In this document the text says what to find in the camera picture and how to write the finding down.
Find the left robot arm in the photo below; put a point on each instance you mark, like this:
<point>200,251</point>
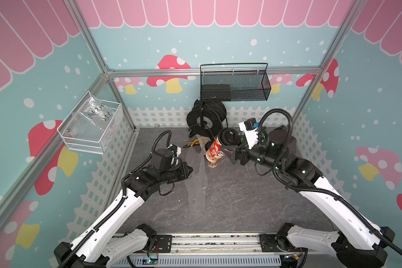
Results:
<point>94,248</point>

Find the clear plastic carrier bag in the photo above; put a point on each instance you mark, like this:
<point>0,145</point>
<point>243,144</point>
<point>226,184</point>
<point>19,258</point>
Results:
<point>197,182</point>

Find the red milk tea cup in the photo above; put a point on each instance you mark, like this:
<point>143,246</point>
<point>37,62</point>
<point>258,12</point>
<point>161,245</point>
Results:
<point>213,153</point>
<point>229,136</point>

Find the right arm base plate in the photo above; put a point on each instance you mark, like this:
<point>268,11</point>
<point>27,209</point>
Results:
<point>271,242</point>

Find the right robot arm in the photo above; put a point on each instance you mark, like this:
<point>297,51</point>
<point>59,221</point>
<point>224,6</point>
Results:
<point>357,243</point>

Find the black cable reel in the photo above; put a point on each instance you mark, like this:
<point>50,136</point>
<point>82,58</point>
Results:
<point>206,119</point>

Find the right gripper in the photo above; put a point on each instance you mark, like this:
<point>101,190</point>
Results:
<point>239,154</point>

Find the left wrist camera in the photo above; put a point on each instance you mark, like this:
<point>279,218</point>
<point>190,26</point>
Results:
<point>164,159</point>

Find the black wire mesh basket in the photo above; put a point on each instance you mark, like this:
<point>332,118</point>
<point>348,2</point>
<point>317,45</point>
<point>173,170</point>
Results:
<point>248,81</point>

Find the yellow handled pliers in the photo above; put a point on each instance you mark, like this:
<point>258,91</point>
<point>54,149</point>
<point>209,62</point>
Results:
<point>193,143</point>

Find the black box in basket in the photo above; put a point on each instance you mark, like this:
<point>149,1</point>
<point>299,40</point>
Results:
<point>216,92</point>

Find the white wire basket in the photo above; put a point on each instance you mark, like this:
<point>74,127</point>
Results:
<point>82,139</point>

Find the clear bag in white basket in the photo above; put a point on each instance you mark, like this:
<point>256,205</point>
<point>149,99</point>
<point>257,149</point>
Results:
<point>94,114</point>

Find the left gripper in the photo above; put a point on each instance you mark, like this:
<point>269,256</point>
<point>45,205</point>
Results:
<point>181,171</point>

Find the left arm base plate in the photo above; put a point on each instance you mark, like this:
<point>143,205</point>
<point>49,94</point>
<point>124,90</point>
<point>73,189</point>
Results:
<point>159,244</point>

